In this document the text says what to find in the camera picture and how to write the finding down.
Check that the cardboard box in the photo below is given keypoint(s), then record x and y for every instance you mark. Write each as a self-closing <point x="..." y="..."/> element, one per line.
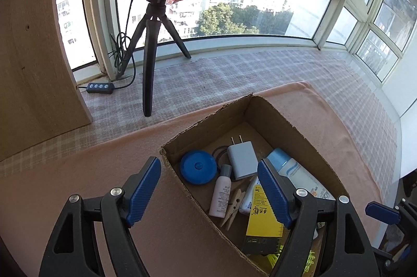
<point x="195" y="198"/>

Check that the wooden clothespin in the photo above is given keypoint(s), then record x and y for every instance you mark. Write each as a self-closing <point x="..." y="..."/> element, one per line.
<point x="234" y="205"/>

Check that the plaid cloth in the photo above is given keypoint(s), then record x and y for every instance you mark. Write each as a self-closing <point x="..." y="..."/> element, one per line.
<point x="260" y="68"/>

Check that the white tube with blue cap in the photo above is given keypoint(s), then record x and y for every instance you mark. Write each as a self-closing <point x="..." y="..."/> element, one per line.
<point x="299" y="172"/>

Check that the light wooden board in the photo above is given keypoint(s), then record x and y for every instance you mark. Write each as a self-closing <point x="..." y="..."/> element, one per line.
<point x="32" y="68"/>

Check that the white dotted tissue pack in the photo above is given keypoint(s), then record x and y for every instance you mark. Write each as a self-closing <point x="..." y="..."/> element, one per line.
<point x="249" y="198"/>

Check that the white charger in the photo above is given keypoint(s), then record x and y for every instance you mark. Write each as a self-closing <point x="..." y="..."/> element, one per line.
<point x="242" y="159"/>

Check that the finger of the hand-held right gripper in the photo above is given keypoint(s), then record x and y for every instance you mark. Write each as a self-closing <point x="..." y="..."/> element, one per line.
<point x="381" y="211"/>
<point x="394" y="262"/>

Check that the black tripod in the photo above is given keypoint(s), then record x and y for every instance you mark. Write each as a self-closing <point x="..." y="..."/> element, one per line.
<point x="149" y="68"/>

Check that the yellow card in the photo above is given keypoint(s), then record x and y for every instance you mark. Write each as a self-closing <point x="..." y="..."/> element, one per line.
<point x="260" y="224"/>

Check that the black inline remote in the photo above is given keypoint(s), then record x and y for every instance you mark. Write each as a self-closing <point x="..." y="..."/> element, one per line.
<point x="99" y="88"/>

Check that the small white bottle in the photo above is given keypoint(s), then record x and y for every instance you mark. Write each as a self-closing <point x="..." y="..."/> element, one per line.
<point x="221" y="195"/>

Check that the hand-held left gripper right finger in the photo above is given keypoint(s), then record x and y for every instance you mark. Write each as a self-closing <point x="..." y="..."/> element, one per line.
<point x="273" y="192"/>

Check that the blue oval lid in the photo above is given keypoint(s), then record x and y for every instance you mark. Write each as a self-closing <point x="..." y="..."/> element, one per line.
<point x="198" y="166"/>

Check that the yellow shuttlecock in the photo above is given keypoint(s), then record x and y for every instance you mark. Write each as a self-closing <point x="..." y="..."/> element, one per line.
<point x="308" y="264"/>

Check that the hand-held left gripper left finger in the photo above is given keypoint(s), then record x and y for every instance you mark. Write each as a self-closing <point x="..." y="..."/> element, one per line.
<point x="143" y="192"/>

